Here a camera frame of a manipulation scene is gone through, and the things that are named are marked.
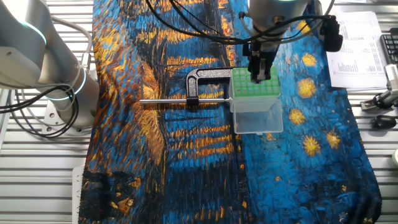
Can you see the pale tape roll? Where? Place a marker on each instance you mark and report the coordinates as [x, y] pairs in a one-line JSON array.
[[395, 157]]

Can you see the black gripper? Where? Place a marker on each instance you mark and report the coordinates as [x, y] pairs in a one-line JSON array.
[[253, 49]]

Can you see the silver robot mounting plate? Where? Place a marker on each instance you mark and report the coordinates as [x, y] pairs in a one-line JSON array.
[[51, 119]]

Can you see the white printed paper sheet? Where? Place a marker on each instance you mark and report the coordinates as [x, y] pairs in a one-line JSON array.
[[357, 71]]

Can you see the black computer keyboard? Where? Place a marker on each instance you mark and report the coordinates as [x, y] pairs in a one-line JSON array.
[[390, 46]]

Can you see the black C-clamp with steel screw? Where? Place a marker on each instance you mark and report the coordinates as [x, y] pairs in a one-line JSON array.
[[192, 84]]

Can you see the blue and orange painted cloth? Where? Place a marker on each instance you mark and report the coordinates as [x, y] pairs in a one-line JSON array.
[[202, 171]]

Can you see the translucent box with green rack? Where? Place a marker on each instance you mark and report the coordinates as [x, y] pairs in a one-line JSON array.
[[255, 118]]

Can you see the black computer mouse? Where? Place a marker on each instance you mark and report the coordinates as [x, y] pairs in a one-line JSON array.
[[384, 122]]

